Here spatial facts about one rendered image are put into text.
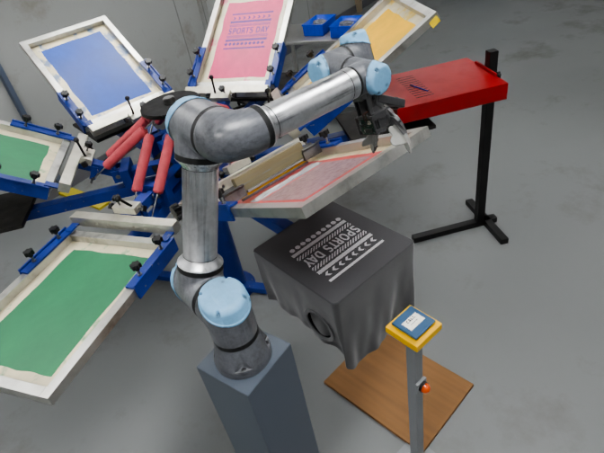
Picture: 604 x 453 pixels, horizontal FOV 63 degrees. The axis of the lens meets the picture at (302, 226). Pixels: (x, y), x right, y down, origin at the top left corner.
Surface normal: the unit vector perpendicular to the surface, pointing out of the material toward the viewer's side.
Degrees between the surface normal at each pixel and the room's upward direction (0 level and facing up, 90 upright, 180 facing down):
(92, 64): 32
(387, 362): 0
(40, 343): 0
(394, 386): 0
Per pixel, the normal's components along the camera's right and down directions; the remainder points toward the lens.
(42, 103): 0.81, 0.24
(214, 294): -0.07, -0.73
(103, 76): 0.21, -0.47
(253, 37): -0.29, -0.34
